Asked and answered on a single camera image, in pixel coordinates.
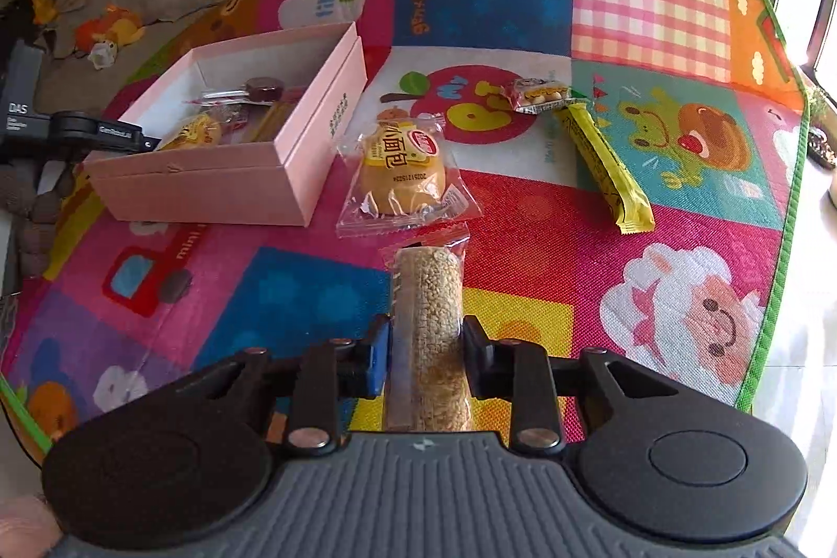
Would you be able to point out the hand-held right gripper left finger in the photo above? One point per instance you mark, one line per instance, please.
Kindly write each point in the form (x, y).
(377, 358)

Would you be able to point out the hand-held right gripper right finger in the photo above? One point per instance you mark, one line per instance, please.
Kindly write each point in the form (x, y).
(472, 358)

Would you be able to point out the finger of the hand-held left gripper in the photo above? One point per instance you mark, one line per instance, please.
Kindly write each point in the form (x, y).
(98, 132)

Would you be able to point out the grain bar clear packet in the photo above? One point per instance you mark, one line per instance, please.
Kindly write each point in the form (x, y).
(428, 309)

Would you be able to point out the yellow bread packet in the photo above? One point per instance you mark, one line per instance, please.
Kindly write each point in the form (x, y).
(189, 133)

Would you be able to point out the pink cardboard box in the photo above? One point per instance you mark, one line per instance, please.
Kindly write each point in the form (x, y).
(196, 185)

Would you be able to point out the dark lollipop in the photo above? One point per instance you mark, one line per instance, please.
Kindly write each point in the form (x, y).
(261, 88)

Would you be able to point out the brown sticks packet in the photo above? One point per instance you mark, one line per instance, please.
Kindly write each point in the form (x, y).
(274, 119)

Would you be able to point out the small white toy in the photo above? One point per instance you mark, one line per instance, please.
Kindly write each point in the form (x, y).
(101, 54)

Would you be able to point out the orange plush toy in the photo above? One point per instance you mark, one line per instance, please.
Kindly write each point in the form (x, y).
(108, 27)

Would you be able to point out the bread bun packet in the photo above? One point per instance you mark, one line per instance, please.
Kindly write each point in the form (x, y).
(402, 172)

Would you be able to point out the yellow snack bar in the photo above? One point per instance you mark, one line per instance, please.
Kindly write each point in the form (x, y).
(605, 166)

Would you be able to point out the round biscuit balls packet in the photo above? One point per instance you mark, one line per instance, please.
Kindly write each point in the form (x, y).
(536, 95)

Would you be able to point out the colourful cartoon play mat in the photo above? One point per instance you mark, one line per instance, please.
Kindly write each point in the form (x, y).
(654, 9)

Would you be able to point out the person's pink clothing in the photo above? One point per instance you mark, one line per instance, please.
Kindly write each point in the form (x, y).
(19, 525)

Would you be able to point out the potted plant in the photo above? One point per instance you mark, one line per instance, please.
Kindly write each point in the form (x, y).
(817, 107)

